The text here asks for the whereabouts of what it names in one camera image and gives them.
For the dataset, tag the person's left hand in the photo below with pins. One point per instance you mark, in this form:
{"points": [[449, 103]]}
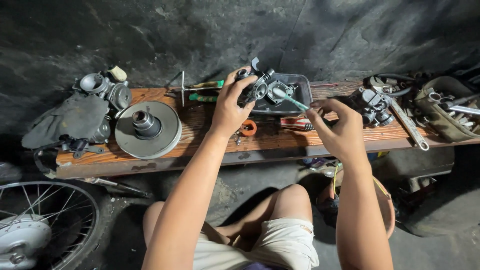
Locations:
{"points": [[227, 108]]}

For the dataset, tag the person's right hand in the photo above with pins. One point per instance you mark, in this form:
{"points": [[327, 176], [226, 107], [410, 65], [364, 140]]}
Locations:
{"points": [[341, 131]]}

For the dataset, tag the dark metal carburetor body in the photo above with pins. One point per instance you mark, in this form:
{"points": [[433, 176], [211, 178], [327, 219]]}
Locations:
{"points": [[258, 84]]}

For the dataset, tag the green toothbrush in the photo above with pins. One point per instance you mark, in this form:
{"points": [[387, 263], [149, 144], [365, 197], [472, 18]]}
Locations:
{"points": [[290, 98]]}

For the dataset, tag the small metal keys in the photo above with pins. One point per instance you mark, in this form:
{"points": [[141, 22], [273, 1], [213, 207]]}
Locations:
{"points": [[236, 139]]}

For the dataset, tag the grey carburetor assembly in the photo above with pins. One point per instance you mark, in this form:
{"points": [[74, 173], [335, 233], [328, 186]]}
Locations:
{"points": [[371, 107]]}

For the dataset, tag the wooden workbench plank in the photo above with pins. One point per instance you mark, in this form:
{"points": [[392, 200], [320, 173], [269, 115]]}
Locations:
{"points": [[210, 146]]}

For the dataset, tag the red white striped screwdriver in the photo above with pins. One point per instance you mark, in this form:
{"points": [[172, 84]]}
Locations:
{"points": [[296, 123]]}

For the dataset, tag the thin red tool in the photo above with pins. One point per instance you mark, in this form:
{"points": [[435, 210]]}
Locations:
{"points": [[324, 85]]}

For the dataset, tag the black plastic tray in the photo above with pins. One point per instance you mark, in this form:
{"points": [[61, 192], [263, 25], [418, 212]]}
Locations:
{"points": [[296, 101]]}

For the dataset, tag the grey carburetor float bowl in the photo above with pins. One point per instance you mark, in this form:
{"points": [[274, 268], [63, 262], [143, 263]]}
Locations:
{"points": [[279, 91]]}

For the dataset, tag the long silver wrench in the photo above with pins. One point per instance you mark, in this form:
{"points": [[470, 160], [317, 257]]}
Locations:
{"points": [[409, 126]]}

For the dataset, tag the silver clutch pulley disc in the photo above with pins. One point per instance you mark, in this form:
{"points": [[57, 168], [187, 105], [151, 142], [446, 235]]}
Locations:
{"points": [[148, 129]]}

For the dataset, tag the tan plastic bucket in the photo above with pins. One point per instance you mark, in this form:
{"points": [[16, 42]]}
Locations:
{"points": [[382, 210]]}

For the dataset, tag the person's right leg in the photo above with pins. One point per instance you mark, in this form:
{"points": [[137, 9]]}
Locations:
{"points": [[277, 210]]}

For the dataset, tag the person's leg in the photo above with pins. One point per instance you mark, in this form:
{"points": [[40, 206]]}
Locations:
{"points": [[152, 221], [277, 210]]}

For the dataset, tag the tan tool bag with tools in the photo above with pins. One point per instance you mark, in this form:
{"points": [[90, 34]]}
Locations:
{"points": [[444, 112]]}

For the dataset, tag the silver carburetor with cream cap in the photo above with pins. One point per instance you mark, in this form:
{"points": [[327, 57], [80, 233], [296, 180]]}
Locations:
{"points": [[103, 88]]}

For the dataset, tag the beige shorts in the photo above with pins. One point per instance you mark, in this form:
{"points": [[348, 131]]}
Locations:
{"points": [[277, 243]]}

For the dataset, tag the person's left leg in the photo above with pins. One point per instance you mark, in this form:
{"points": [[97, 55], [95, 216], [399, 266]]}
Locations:
{"points": [[152, 221]]}

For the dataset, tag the black cloth rag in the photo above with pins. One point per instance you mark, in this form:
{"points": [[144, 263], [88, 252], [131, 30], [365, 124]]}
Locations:
{"points": [[67, 120]]}

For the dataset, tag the spoked motorcycle wheel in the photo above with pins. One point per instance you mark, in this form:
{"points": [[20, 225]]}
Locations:
{"points": [[41, 225]]}

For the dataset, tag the grey engine part with bracket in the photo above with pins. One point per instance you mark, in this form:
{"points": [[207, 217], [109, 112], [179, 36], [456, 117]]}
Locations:
{"points": [[92, 140]]}

